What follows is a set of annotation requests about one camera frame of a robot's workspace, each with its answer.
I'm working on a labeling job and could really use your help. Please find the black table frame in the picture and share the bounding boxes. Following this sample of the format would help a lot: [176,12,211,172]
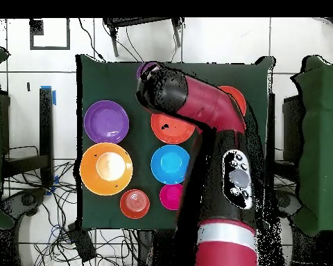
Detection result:
[1,87,55,189]

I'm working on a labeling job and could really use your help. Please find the dark green tablecloth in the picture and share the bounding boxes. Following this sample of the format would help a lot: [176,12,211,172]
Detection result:
[75,53,275,231]

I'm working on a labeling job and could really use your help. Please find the pink plastic bowl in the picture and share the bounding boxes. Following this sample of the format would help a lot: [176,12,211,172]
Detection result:
[159,183,185,211]

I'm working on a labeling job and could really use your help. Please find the blue tape strip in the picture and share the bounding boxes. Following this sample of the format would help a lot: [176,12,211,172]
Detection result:
[40,85,57,106]

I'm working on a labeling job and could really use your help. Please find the black power brick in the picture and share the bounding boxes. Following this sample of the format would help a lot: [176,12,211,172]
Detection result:
[67,222,97,263]

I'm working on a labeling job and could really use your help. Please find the small deep orange bowl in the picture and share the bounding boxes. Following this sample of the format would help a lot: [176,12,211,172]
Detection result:
[119,188,151,220]

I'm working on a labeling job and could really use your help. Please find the large yellow-orange bowl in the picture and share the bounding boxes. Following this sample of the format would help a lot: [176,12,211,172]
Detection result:
[79,142,134,197]

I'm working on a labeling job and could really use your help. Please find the black metal chair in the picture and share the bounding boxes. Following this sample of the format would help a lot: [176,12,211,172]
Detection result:
[103,17,185,58]

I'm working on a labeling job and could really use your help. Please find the blue plastic bowl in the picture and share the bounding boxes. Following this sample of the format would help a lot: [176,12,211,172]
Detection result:
[150,144,191,186]

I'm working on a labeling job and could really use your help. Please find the purple plastic cup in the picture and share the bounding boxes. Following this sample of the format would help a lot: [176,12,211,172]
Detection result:
[136,61,160,80]

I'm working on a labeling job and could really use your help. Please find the blue network cable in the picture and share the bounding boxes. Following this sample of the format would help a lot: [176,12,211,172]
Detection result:
[48,224,73,245]

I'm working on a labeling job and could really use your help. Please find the black floor cable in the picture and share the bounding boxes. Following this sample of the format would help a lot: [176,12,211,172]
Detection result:
[78,17,106,62]

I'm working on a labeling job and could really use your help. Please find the black square frame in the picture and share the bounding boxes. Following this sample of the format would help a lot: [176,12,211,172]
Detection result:
[29,17,71,51]

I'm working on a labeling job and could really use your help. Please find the purple plastic bowl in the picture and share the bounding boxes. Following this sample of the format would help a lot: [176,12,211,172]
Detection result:
[83,100,130,144]

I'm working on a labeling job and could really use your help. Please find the wide red-orange bowl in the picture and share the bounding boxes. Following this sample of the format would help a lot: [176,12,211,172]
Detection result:
[151,112,196,145]
[217,85,247,117]

